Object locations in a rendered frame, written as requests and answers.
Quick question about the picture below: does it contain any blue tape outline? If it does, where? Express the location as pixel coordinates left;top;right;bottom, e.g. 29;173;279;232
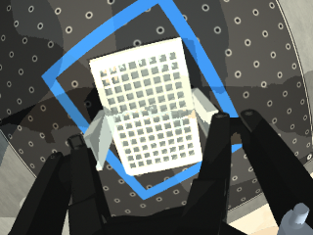
42;0;238;200

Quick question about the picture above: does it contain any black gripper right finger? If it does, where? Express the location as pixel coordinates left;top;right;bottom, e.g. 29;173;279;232
173;88;313;235

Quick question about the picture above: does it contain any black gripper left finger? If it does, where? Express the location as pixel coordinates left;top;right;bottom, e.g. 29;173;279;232
8;110;112;235

